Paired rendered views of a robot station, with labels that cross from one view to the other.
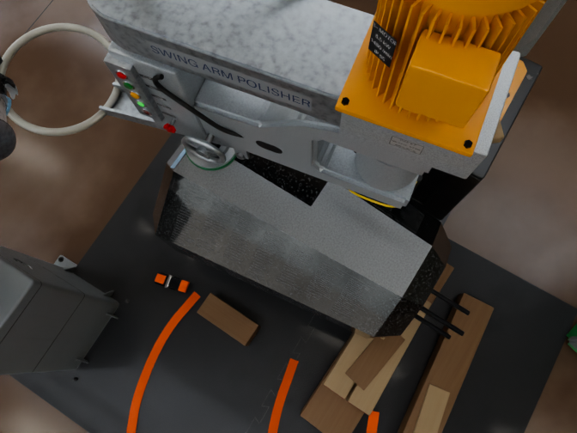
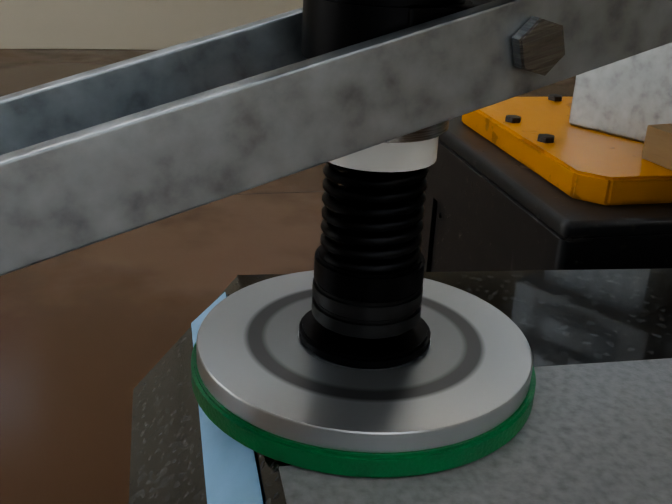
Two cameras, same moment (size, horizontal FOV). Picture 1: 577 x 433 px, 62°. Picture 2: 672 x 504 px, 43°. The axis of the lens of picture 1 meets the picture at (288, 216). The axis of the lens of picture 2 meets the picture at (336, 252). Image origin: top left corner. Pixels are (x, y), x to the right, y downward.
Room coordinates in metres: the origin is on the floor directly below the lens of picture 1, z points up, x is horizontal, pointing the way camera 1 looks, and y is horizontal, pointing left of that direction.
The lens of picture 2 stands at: (0.57, 0.66, 1.11)
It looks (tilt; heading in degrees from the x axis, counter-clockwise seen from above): 23 degrees down; 307
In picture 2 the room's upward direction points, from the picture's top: 3 degrees clockwise
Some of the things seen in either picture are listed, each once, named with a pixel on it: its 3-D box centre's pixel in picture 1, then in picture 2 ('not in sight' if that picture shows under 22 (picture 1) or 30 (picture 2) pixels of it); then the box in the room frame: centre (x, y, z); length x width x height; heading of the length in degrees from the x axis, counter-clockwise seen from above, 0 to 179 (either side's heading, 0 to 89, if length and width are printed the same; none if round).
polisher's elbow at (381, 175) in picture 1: (392, 147); not in sight; (0.51, -0.31, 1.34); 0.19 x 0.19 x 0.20
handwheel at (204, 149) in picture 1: (208, 140); not in sight; (0.67, 0.22, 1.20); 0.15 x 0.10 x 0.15; 60
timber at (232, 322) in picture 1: (229, 320); not in sight; (0.21, 0.37, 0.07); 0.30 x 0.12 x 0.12; 49
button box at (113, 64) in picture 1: (137, 90); not in sight; (0.77, 0.38, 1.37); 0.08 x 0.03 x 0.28; 60
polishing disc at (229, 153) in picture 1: (211, 143); (363, 344); (0.84, 0.26, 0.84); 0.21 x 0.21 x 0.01
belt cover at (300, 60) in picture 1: (285, 52); not in sight; (0.66, -0.04, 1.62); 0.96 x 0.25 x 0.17; 60
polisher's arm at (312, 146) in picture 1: (301, 125); not in sight; (0.63, -0.07, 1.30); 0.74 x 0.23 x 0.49; 60
